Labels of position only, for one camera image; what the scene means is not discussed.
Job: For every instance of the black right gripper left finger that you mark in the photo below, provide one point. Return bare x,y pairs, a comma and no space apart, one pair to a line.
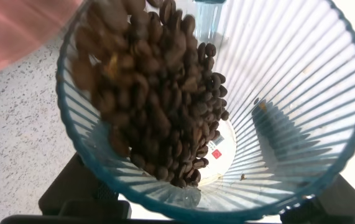
71,193

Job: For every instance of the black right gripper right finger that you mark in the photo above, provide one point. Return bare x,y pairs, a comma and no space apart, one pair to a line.
342,208

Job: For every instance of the roasted coffee beans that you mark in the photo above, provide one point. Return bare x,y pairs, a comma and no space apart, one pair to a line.
152,93

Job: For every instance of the blue ribbed transparent cup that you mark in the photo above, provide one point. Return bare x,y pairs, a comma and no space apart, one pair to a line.
289,77

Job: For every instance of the pink plastic bowl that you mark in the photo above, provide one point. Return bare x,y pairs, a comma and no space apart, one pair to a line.
15,31

